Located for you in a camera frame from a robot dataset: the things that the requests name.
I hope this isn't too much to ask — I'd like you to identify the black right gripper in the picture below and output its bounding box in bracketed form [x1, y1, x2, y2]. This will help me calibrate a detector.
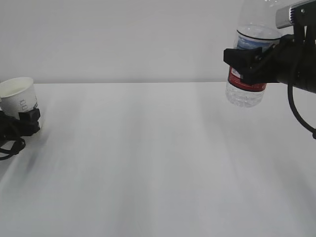
[223, 26, 316, 85]

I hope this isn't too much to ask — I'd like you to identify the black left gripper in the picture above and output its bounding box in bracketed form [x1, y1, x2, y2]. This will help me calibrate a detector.
[0, 108, 40, 147]

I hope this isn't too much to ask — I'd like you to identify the white paper cup green print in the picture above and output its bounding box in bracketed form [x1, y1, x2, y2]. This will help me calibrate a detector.
[0, 77, 38, 119]

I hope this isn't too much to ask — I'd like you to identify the clear water bottle red label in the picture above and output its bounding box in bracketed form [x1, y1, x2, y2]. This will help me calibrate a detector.
[224, 0, 284, 108]

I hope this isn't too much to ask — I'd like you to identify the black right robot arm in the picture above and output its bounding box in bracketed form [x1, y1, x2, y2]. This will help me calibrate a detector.
[223, 26, 316, 93]

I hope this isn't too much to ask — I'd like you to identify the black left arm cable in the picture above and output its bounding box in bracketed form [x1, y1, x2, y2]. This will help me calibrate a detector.
[0, 116, 27, 161]

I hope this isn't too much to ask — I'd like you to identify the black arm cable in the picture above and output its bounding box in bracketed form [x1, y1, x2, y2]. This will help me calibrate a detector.
[0, 116, 27, 161]
[287, 66, 316, 140]

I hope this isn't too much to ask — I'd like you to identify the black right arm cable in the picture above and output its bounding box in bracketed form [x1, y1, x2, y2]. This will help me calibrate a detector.
[287, 66, 316, 140]

